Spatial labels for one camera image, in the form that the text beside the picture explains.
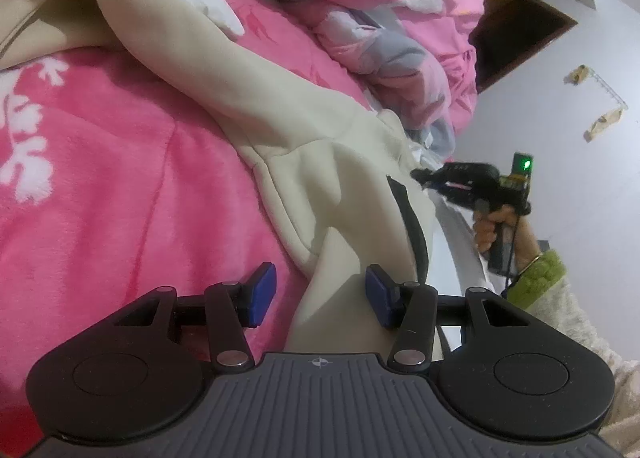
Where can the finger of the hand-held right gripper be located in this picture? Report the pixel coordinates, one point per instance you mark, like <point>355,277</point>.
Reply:
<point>430,177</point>

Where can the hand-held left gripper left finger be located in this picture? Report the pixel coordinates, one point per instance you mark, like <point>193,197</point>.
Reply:
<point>262,295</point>

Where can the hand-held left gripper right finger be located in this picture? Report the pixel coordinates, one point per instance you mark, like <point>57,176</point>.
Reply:
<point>377,295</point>

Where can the beige zip jacket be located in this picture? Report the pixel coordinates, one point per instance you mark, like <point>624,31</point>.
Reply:
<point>225,87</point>

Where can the person's right hand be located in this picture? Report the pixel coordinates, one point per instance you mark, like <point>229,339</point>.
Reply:
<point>481,235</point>

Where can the brown wooden door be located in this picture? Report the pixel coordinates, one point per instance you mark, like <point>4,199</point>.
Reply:
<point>515,22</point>

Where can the pink floral fleece blanket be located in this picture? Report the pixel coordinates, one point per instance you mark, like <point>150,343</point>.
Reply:
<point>100,188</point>

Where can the wall hook rail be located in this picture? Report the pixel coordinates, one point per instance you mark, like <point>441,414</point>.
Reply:
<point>607,92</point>

